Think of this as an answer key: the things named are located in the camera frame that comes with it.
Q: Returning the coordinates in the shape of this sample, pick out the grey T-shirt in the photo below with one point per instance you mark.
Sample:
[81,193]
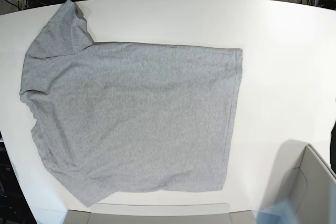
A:
[129,117]

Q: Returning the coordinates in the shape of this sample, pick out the grey chair at bottom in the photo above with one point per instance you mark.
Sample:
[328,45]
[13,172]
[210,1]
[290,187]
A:
[205,213]

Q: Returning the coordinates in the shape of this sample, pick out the grey chair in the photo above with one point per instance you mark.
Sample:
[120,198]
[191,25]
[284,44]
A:
[310,188]
[205,213]

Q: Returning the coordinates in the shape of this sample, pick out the grey chair at right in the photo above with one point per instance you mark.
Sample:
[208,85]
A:
[310,188]

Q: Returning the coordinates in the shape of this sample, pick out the blue translucent object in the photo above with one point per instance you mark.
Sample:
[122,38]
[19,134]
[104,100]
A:
[280,213]

